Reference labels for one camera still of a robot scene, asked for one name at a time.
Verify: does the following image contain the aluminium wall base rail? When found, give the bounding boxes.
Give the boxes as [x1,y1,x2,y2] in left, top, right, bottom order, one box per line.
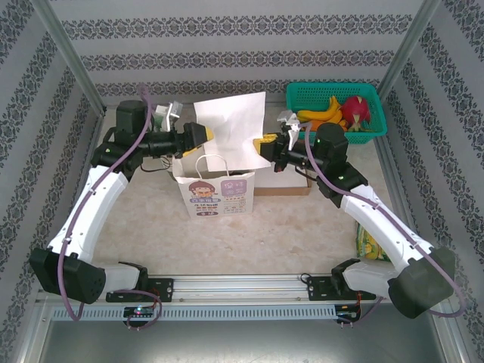
[104,101,288,111]

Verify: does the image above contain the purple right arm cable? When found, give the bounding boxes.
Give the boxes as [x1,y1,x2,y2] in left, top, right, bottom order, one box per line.
[300,123,467,326]

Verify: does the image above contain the left controller board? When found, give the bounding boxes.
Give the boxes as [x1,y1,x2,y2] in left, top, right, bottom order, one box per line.
[123,306,157,318]

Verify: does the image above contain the aluminium mounting rail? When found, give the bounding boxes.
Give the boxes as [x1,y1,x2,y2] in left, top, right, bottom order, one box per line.
[37,275,445,303]

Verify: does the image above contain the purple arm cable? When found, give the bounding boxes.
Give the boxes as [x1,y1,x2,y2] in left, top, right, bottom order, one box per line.
[300,123,467,326]
[56,83,163,330]

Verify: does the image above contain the pink dragon fruit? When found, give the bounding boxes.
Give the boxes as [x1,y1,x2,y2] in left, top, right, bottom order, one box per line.
[339,95,371,133]

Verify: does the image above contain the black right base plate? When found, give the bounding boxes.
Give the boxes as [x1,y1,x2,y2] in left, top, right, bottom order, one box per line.
[306,276,377,302]

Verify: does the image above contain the aluminium frame post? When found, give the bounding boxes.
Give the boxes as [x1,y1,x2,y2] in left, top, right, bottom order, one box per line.
[377,0,443,101]
[28,0,109,114]

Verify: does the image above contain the white slotted cable duct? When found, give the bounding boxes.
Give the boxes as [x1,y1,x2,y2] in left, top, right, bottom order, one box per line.
[51,305,338,321]

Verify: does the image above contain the brown cardboard tray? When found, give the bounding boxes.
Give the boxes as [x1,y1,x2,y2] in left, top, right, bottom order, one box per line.
[251,165,314,197]

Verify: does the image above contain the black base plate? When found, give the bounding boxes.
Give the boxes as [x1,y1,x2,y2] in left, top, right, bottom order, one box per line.
[105,278,175,303]
[306,276,377,302]

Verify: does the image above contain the yellow green candy bag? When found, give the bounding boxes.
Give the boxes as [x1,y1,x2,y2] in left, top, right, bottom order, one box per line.
[355,222,392,262]

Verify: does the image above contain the controller board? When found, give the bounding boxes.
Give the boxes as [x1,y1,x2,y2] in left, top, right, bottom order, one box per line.
[335,304,363,321]
[123,306,157,318]

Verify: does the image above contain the white printed paper bag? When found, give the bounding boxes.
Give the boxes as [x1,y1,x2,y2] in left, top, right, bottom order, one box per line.
[172,154,256,220]

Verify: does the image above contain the yellow banana bunch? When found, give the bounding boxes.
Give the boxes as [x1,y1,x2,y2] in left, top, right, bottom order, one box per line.
[296,96,347,128]

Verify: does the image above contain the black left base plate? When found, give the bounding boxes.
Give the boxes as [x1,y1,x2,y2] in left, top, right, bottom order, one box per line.
[105,278,175,303]

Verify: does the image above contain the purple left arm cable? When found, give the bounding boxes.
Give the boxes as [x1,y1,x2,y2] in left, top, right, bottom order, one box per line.
[56,83,163,330]

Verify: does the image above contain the teal plastic basket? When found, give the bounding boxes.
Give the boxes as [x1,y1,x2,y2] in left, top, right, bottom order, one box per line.
[285,82,388,145]

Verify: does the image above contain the right controller board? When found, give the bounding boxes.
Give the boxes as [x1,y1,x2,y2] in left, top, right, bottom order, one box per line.
[335,304,363,321]

